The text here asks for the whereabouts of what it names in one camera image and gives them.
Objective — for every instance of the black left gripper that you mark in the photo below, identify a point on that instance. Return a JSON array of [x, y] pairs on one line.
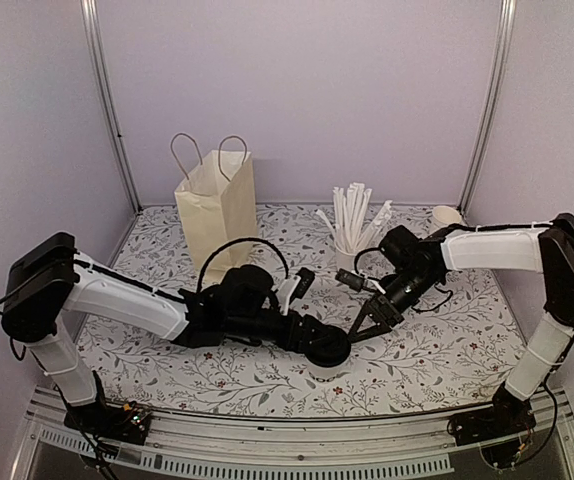
[[289, 341]]

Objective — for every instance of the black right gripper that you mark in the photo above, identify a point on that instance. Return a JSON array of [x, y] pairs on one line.
[[372, 306]]

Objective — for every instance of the black plastic cup lid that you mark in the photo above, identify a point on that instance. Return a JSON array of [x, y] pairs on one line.
[[328, 348]]

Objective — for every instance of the white paper cup corner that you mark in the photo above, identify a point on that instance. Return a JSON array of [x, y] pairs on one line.
[[443, 216]]

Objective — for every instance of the white paper coffee cup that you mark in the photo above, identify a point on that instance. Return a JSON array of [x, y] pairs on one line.
[[324, 375]]

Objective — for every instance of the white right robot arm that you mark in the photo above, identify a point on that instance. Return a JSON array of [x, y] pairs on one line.
[[530, 259]]

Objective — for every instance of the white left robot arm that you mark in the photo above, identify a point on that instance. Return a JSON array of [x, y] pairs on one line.
[[55, 277]]

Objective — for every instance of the white cup holding straws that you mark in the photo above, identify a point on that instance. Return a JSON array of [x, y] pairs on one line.
[[345, 259]]

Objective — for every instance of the bundle of white wrapped straws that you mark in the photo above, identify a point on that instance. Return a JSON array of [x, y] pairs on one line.
[[350, 206]]

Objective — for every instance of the floral patterned table mat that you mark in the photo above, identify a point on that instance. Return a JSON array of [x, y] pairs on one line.
[[454, 356]]

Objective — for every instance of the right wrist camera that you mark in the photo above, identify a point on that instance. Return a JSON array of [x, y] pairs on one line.
[[359, 282]]

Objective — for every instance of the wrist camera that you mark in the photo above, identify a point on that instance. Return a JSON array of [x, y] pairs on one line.
[[293, 288], [359, 282]]

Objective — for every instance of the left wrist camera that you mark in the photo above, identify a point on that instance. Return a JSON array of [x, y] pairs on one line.
[[293, 288]]

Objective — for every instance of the front aluminium rail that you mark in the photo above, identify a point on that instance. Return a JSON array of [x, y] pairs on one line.
[[190, 445]]

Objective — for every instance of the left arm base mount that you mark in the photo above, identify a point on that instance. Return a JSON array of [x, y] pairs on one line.
[[128, 423]]

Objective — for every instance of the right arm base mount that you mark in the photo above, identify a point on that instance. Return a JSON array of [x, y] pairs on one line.
[[507, 415]]

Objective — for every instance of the right aluminium frame post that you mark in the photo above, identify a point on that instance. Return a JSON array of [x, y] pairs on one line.
[[497, 74]]

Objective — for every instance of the aluminium frame post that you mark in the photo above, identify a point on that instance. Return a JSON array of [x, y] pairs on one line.
[[91, 26], [497, 74]]

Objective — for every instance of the left aluminium frame post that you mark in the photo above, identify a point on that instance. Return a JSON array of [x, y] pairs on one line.
[[91, 26]]

